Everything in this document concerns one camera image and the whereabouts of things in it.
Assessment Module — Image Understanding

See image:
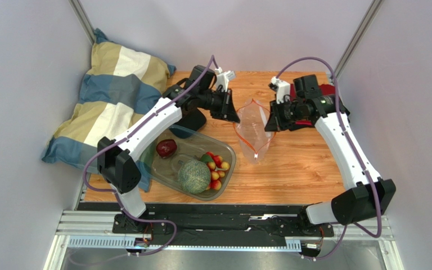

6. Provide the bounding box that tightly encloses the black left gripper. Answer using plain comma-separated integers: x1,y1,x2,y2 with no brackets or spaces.
198,88,240,124

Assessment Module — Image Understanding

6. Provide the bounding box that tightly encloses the clear orange zip top bag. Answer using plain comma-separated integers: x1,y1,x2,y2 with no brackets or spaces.
233,98,275,164

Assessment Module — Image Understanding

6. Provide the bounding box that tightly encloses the bunch of red lychees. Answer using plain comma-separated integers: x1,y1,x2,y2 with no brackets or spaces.
199,151,231,191

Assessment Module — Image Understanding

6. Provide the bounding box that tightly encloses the dark red apple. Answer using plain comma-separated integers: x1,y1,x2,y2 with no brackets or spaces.
156,139,178,158

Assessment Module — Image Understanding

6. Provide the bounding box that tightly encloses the green netted melon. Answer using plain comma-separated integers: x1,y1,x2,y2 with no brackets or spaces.
178,159,210,194

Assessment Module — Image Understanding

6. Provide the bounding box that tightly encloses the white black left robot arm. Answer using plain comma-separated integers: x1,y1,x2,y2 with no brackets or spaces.
97,65,240,218

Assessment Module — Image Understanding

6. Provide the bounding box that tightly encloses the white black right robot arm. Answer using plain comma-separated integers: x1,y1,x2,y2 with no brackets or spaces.
265,75,396,225

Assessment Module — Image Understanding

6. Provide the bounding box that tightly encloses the clear plastic food container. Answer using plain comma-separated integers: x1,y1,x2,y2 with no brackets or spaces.
139,124,237,201

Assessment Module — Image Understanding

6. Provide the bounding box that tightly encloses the black baseball cap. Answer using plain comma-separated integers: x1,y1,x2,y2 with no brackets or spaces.
171,110,206,139

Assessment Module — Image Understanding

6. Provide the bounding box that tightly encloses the red folded cloth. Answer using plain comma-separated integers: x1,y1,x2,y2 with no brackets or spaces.
290,84,335,131

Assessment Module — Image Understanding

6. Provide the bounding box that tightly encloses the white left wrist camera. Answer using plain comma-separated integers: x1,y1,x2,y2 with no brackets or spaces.
215,67,236,92

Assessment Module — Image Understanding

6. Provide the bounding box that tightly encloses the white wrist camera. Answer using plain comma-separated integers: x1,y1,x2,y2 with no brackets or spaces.
215,67,236,92
268,76,291,104

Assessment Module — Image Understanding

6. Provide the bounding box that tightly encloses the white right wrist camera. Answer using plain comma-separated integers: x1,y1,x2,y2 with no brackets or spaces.
268,76,291,104

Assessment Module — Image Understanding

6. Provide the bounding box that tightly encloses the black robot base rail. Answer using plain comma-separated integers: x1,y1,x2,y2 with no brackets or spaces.
112,203,335,248

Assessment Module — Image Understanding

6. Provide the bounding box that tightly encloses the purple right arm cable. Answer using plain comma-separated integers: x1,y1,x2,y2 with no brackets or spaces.
274,57,383,262

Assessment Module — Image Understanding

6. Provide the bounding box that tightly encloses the right aluminium frame post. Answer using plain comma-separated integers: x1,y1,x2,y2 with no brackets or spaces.
331,0,385,82

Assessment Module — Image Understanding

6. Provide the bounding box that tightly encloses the aluminium frame post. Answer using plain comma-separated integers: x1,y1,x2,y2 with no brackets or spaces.
331,0,385,82
69,0,96,44

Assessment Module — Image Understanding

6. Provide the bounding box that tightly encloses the left aluminium frame post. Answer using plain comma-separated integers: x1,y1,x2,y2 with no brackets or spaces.
69,0,96,44

